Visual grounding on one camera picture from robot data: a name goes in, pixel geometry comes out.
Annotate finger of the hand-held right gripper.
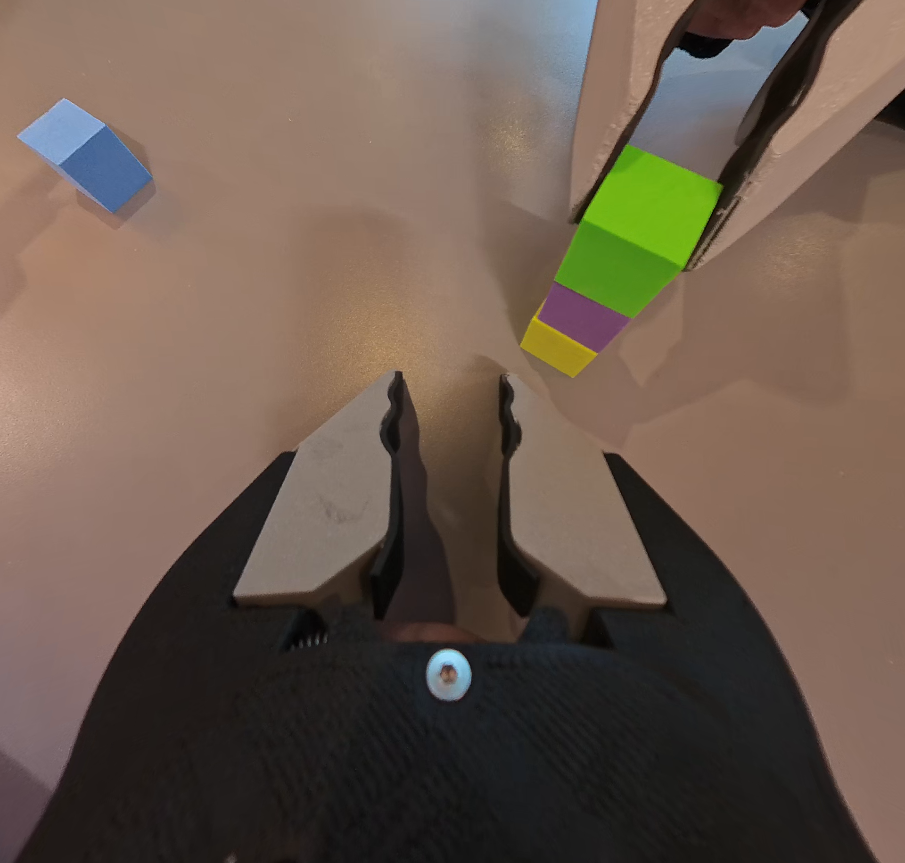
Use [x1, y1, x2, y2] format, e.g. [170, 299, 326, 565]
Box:
[681, 0, 905, 271]
[569, 0, 716, 224]

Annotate green foam cube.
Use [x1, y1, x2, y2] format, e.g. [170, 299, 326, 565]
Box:
[554, 144, 724, 318]

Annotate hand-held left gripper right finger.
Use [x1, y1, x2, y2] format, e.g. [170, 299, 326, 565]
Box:
[497, 372, 668, 623]

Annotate blue foam cube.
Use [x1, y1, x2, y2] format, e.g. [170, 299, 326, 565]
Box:
[17, 98, 154, 215]

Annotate purple foam cube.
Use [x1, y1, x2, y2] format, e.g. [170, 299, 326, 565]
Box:
[543, 282, 632, 355]

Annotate yellow foam cube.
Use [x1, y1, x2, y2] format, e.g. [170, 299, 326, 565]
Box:
[520, 304, 599, 379]

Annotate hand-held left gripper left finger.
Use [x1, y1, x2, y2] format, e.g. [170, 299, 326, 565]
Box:
[232, 371, 408, 621]

